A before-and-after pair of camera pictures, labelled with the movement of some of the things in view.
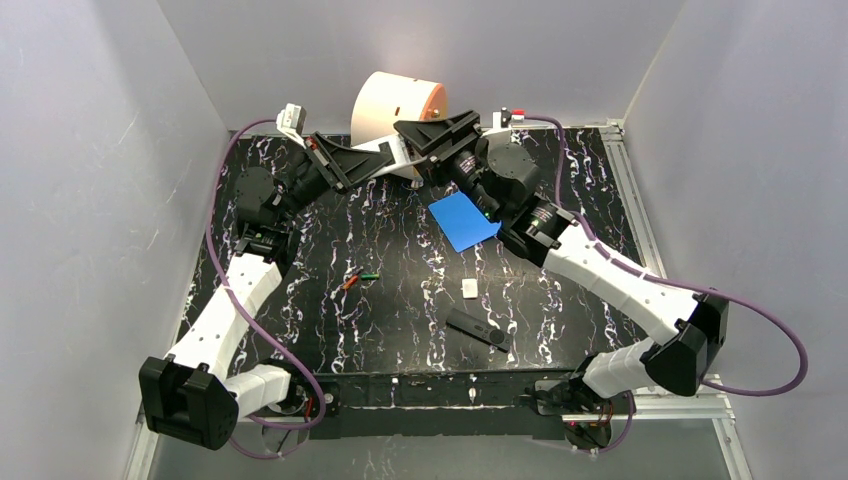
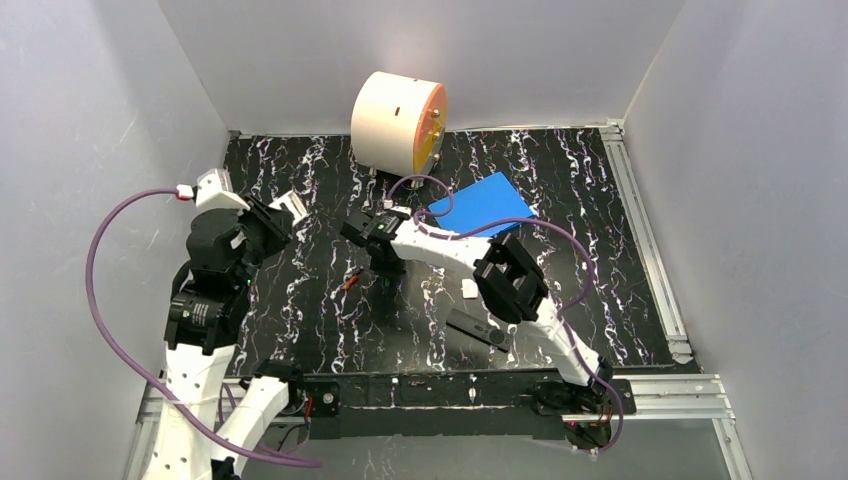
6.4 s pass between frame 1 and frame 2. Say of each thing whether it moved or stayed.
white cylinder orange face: stayed
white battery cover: stayed
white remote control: moved
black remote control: stayed
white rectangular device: moved
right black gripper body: moved
